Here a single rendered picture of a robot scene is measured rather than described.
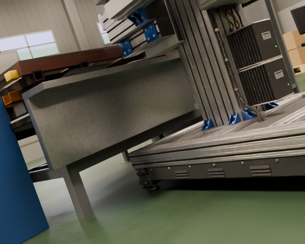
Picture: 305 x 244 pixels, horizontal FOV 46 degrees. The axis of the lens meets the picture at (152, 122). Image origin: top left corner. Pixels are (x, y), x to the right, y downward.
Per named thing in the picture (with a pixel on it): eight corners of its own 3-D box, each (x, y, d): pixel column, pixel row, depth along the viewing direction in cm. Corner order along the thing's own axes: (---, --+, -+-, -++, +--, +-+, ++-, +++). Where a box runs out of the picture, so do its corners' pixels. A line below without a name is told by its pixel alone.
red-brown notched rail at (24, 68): (19, 77, 170) (14, 65, 170) (203, 41, 287) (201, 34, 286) (22, 74, 168) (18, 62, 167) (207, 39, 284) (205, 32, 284)
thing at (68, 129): (50, 171, 167) (23, 100, 165) (201, 106, 261) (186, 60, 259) (54, 170, 165) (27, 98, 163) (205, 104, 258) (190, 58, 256)
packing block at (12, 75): (6, 82, 177) (3, 74, 176) (15, 80, 180) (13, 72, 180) (11, 78, 172) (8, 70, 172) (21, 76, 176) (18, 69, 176)
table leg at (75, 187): (78, 219, 185) (33, 95, 181) (87, 214, 190) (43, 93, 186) (84, 219, 181) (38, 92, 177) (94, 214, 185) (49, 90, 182)
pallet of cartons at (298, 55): (273, 78, 855) (262, 44, 850) (327, 62, 744) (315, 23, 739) (248, 88, 800) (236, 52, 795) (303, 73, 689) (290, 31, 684)
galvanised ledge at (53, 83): (23, 100, 165) (21, 94, 165) (186, 60, 259) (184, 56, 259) (44, 88, 152) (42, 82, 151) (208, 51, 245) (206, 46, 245)
